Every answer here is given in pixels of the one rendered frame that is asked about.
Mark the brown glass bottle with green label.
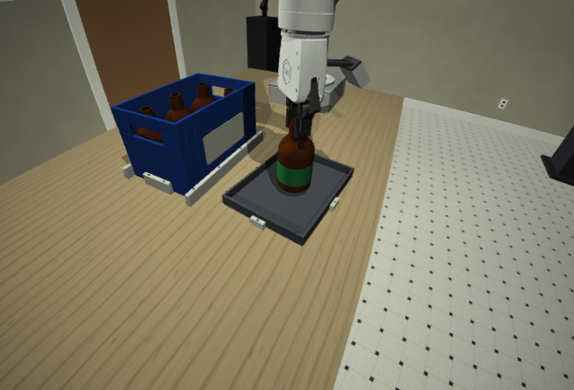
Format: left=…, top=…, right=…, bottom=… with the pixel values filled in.
left=277, top=117, right=315, bottom=193

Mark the blue bottle crate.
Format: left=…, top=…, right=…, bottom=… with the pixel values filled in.
left=111, top=73, right=257, bottom=196

